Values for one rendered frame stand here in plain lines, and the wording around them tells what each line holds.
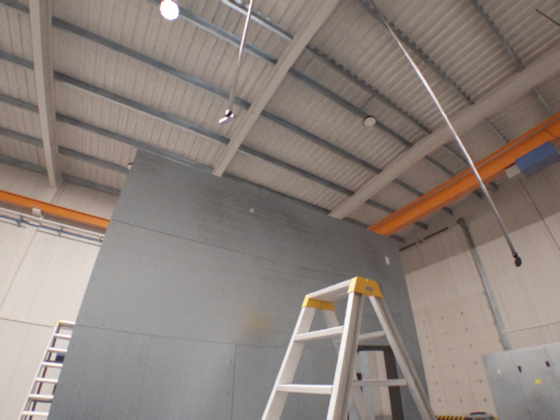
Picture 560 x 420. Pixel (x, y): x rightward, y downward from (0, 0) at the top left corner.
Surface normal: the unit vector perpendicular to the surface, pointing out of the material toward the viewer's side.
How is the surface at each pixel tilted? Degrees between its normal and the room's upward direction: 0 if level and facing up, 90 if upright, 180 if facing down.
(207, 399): 90
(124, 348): 90
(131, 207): 90
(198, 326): 90
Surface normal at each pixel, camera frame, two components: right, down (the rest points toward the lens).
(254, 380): 0.52, -0.47
